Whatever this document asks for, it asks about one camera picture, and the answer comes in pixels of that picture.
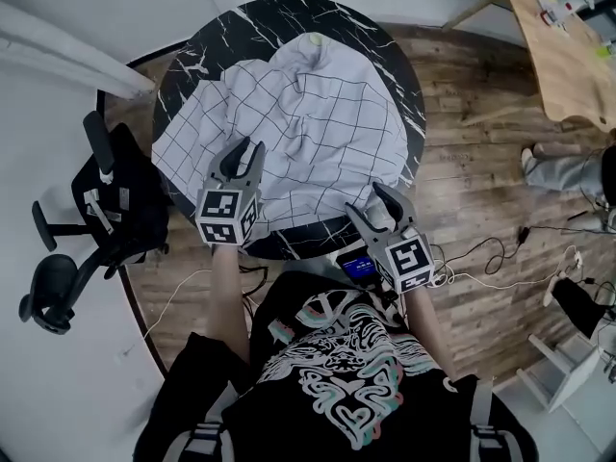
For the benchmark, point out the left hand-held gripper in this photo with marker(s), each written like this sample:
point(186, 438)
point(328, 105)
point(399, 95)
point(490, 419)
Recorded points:
point(219, 210)

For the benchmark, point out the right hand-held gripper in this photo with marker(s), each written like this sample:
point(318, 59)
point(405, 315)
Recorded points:
point(409, 263)

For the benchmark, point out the white grid-patterned cloth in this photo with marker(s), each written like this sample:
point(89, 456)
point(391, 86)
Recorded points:
point(313, 128)

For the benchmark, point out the person's left forearm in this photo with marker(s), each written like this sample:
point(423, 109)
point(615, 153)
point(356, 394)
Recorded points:
point(226, 296)

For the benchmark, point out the person's right forearm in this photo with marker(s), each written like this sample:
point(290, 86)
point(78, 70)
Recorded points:
point(428, 325)

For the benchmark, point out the small black screen device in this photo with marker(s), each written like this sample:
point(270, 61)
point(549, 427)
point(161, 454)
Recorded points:
point(356, 265)

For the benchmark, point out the white power strip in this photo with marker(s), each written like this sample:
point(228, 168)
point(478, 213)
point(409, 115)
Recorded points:
point(440, 279)

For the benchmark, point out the black office chair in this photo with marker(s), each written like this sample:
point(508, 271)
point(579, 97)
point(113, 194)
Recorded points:
point(130, 200)

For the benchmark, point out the black marble round table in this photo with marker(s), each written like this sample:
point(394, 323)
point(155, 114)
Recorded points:
point(250, 27)

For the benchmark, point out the yellow-green round object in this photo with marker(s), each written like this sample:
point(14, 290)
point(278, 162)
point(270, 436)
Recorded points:
point(315, 40)

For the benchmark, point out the person's black printed shirt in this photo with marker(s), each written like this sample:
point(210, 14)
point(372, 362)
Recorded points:
point(289, 426)

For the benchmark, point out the light wooden table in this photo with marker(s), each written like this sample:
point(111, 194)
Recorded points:
point(563, 65)

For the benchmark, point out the white stool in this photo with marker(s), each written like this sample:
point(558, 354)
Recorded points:
point(563, 373)

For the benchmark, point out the small red white object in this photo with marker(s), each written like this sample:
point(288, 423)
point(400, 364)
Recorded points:
point(546, 17)

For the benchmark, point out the small green object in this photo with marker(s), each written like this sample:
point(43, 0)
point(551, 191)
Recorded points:
point(605, 48)

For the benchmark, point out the white wall pipes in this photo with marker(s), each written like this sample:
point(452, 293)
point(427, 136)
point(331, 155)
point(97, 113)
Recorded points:
point(72, 51)

